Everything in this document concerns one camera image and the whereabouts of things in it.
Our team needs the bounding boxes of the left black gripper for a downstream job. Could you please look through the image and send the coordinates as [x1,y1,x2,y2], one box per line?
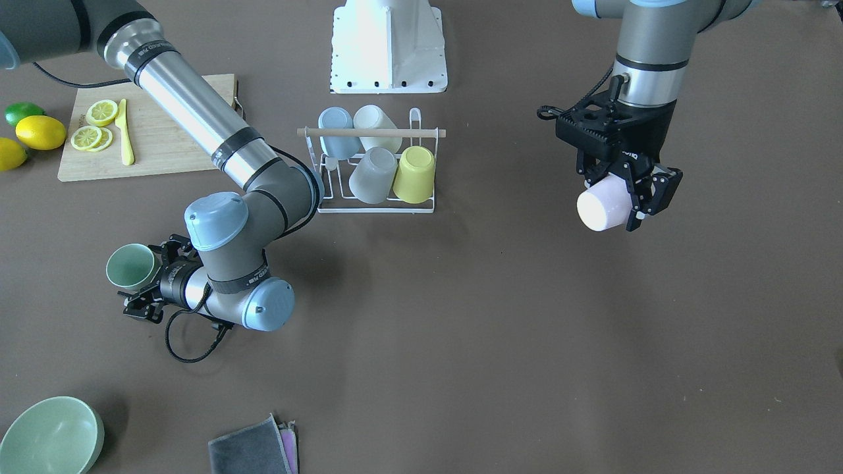
[556,92,684,232]

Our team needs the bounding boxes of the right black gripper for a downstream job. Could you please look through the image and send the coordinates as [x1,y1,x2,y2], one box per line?
[121,234,202,324]

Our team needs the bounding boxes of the pink cup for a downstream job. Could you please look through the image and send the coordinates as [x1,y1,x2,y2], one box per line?
[577,173,633,232]

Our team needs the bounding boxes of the green cup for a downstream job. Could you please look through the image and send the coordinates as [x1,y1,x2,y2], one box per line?
[105,243,161,292]

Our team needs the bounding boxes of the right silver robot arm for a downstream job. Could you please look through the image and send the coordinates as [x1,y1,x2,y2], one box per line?
[2,1,324,331]

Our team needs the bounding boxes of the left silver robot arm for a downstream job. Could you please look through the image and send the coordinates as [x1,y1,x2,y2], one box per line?
[537,1,755,232]

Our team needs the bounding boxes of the yellow cup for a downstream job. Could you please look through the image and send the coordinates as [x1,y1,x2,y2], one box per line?
[393,146,435,204]

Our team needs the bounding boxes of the blue cup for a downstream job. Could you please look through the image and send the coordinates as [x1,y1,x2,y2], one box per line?
[318,107,363,160]

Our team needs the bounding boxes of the grey cup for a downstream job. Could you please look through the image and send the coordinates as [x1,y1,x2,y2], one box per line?
[349,147,398,205]

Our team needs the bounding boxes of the white cup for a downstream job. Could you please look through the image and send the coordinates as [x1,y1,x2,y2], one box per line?
[353,104,403,154]

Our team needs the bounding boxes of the yellow plastic knife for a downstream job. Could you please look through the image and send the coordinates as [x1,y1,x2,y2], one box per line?
[115,98,135,166]

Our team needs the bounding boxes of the bamboo cutting board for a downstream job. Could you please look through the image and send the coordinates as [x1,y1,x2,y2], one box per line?
[57,84,215,181]

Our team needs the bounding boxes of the lemon slice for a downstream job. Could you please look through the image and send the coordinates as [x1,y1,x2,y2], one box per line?
[84,99,119,127]
[70,125,114,153]

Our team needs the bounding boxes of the green bowl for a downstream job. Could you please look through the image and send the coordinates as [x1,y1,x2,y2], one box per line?
[1,396,105,473]

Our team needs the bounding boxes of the lemon near board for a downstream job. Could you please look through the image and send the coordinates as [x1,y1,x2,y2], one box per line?
[15,116,67,150]

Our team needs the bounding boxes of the lemon front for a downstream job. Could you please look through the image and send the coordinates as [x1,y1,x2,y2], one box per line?
[0,137,28,172]

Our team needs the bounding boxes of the grey folded cloth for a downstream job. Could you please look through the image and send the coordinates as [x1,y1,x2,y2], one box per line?
[208,416,300,473]

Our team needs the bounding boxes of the lime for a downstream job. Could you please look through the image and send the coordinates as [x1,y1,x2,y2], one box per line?
[4,101,45,127]

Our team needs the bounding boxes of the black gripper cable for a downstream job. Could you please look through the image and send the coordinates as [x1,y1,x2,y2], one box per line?
[165,306,231,364]

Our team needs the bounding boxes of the white wire cup holder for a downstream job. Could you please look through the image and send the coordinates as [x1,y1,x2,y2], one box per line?
[297,105,448,214]

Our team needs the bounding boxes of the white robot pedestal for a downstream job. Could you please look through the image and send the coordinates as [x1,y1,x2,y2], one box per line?
[329,1,449,94]

